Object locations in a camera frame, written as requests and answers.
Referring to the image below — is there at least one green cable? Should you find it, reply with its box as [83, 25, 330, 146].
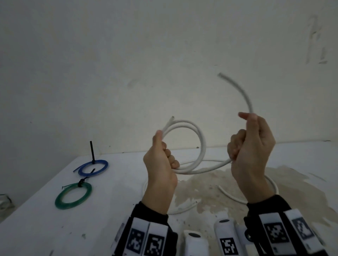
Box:
[55, 182, 93, 210]

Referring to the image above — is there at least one black left wristband with markers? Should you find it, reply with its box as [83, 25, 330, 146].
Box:
[112, 201, 179, 256]

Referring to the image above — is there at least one person's left hand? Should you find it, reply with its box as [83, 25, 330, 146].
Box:
[143, 130, 181, 190]

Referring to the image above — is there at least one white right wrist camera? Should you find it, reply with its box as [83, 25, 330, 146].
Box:
[213, 218, 250, 256]

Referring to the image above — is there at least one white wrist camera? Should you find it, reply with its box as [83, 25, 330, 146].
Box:
[183, 230, 211, 256]
[213, 218, 250, 256]

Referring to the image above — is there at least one person's right hand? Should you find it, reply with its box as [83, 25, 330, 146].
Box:
[227, 112, 276, 185]

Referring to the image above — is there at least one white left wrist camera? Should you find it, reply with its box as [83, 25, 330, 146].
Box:
[183, 230, 211, 256]

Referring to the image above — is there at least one black right wristband with markers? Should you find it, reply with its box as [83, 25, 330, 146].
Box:
[243, 194, 329, 256]

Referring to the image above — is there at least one black wristband with markers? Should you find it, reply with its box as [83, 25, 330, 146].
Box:
[243, 194, 329, 256]
[112, 201, 179, 256]

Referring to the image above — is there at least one person's left forearm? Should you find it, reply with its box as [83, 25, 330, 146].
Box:
[142, 184, 178, 216]

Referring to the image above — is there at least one blue cable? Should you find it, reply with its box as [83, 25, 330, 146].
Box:
[73, 159, 109, 177]

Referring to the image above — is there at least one white socket with black cord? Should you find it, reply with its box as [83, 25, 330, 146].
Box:
[0, 194, 14, 211]

